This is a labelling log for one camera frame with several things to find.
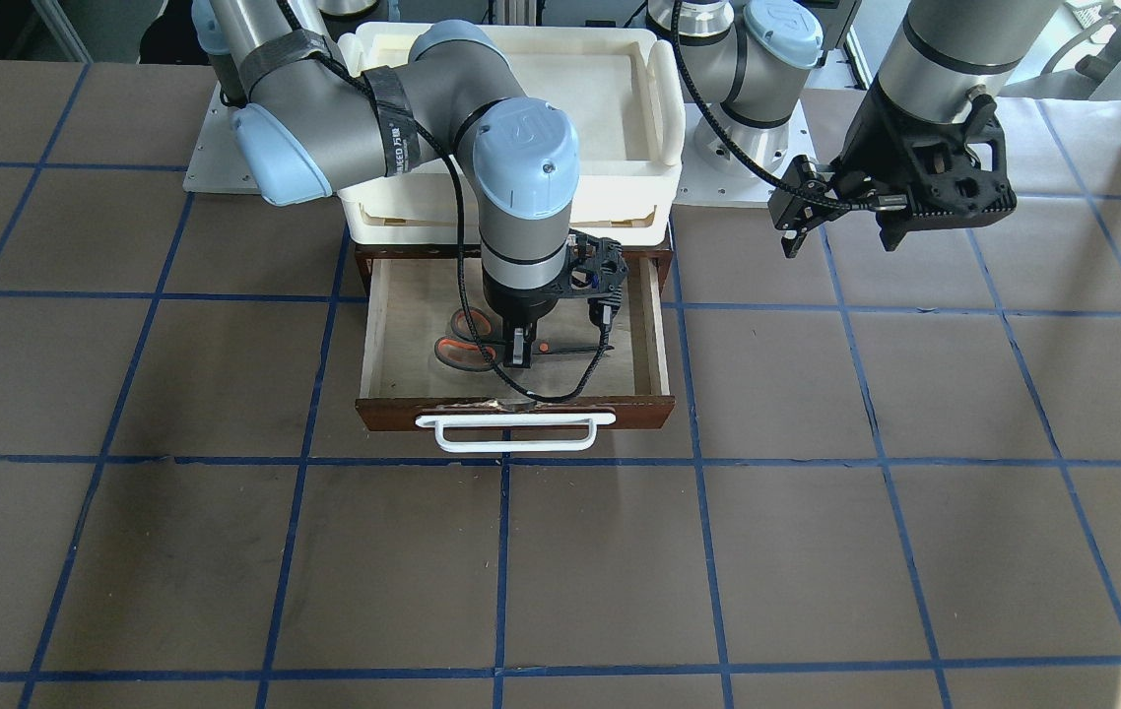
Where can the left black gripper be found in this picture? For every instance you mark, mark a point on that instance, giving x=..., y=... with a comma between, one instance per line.
x=862, y=156

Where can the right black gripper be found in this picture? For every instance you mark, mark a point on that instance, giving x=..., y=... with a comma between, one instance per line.
x=514, y=304

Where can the orange grey scissors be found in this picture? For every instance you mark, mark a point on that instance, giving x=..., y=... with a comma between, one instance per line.
x=457, y=349

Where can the wooden drawer white handle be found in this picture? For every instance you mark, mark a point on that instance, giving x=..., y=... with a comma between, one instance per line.
x=405, y=388

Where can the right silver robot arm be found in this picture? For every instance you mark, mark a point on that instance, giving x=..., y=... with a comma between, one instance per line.
x=307, y=125

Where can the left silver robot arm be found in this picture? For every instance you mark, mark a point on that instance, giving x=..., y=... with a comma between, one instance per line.
x=744, y=68

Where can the white plastic tray box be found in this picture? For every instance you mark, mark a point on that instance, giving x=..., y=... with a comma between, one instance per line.
x=619, y=87

